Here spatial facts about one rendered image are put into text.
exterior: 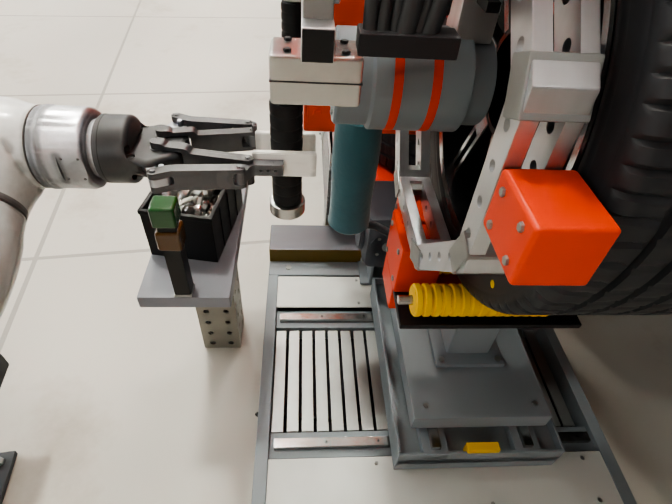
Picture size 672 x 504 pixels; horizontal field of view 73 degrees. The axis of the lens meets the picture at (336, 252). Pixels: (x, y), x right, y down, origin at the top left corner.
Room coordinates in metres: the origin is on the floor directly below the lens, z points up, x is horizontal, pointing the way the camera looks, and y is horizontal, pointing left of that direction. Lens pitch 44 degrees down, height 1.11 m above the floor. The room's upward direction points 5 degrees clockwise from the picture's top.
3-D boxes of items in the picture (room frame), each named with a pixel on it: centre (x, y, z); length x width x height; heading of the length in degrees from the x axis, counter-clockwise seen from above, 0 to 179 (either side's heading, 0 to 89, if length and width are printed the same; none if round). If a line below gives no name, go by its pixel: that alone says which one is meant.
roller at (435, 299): (0.54, -0.26, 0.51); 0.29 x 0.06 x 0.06; 96
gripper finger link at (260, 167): (0.41, 0.09, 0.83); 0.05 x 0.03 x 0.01; 96
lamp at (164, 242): (0.55, 0.28, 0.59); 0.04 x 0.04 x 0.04; 6
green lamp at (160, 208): (0.55, 0.28, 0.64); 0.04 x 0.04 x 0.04; 6
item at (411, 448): (0.66, -0.32, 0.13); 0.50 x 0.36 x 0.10; 6
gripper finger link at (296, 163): (0.43, 0.07, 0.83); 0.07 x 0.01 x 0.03; 96
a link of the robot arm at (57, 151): (0.42, 0.30, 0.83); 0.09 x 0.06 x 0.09; 6
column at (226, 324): (0.78, 0.30, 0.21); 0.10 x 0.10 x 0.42; 6
